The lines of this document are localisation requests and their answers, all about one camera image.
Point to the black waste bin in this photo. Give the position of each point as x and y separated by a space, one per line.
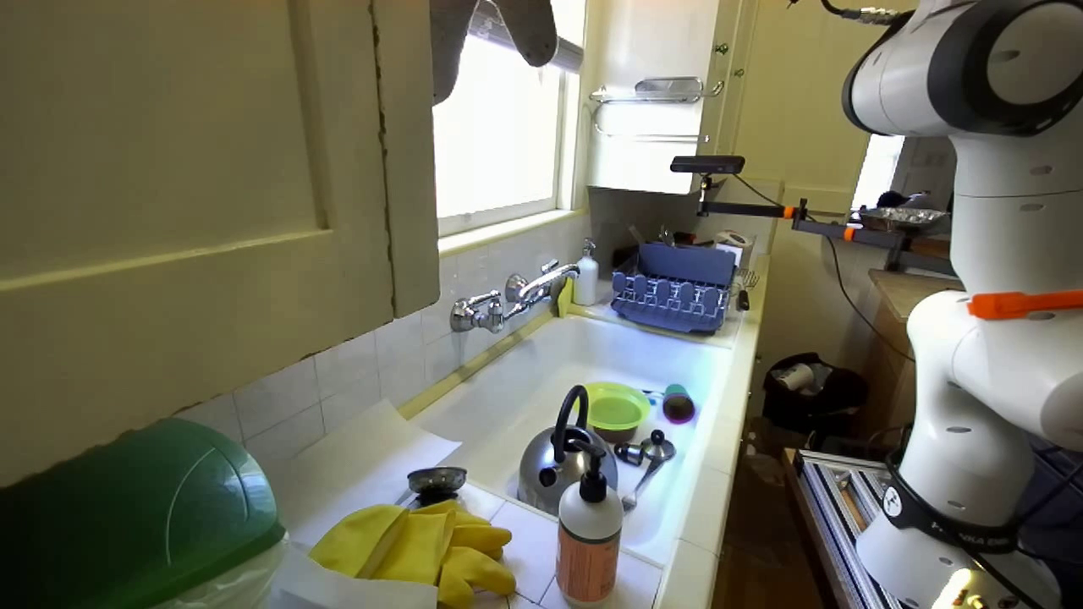
812 395

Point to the black camera on stand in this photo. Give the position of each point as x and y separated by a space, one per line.
708 167

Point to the green plastic bowl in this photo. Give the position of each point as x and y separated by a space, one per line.
616 409

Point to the chrome wall faucet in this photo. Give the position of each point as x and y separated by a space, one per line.
512 300

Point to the blue dish rack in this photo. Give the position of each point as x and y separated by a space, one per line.
671 285

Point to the metal utensil in sink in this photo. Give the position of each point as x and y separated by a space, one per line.
649 454

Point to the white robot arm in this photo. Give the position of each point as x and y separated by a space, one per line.
998 357

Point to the steel kettle black handle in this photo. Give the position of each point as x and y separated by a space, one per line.
563 454

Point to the black sink strainer plug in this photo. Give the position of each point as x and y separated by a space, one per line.
434 486

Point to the dark cup in sink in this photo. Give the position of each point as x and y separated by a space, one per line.
677 408

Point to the window with blind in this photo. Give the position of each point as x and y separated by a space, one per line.
502 106

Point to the yellow rubber gloves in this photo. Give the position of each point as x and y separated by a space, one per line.
438 545

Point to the cream upper cabinet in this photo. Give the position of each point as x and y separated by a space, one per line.
198 195

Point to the green lid container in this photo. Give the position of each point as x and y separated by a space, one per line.
147 517

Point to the soap pump bottle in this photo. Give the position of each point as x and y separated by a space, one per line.
590 523

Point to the white dish soap bottle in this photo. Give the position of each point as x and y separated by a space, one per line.
586 283

